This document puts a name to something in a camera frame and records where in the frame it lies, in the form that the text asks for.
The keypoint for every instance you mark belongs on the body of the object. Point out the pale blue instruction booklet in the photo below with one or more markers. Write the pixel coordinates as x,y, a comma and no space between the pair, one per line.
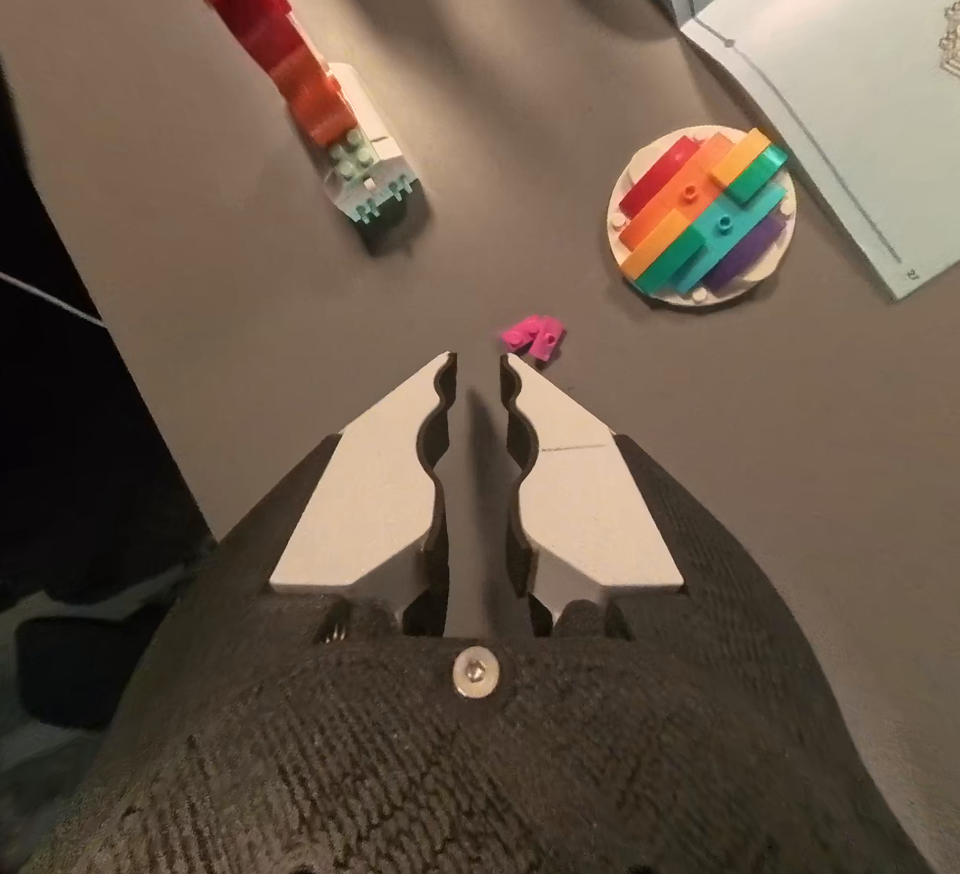
847,63

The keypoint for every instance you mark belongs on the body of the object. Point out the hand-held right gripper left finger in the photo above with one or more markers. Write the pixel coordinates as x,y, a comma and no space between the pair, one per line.
360,514

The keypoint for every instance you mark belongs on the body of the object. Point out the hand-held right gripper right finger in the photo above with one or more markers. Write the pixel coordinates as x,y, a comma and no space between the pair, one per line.
592,514

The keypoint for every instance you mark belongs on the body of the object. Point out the rainbow lego disc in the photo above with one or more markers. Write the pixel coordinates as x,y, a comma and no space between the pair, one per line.
701,213

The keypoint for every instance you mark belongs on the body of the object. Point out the person's body black clothing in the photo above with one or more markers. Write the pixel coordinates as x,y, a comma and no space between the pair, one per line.
60,439

